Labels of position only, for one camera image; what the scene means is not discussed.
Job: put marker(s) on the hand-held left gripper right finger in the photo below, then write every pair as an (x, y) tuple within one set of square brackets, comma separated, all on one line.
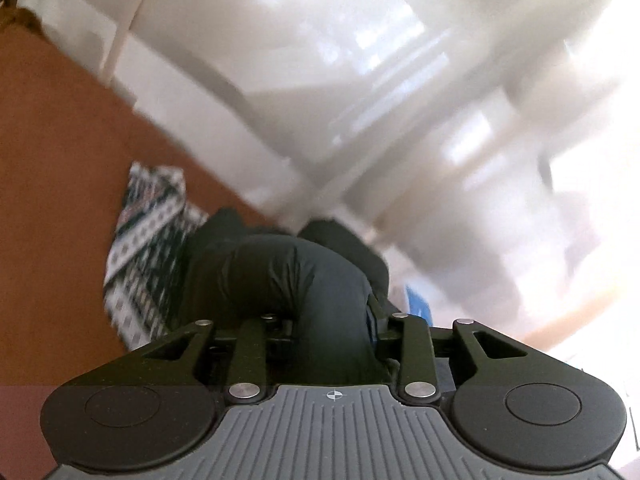
[(414, 355)]

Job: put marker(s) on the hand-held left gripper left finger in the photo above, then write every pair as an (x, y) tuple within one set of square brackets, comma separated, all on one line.
[(250, 350)]

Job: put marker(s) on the black puffer jacket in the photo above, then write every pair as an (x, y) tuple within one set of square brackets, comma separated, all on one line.
[(300, 285)]

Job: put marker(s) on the blue tissue pack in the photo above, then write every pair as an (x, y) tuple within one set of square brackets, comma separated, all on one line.
[(417, 302)]

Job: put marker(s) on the dark patterned blanket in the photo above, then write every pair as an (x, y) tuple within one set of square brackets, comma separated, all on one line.
[(145, 260)]

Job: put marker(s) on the white sheer curtain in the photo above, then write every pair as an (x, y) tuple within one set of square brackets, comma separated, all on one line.
[(350, 85)]

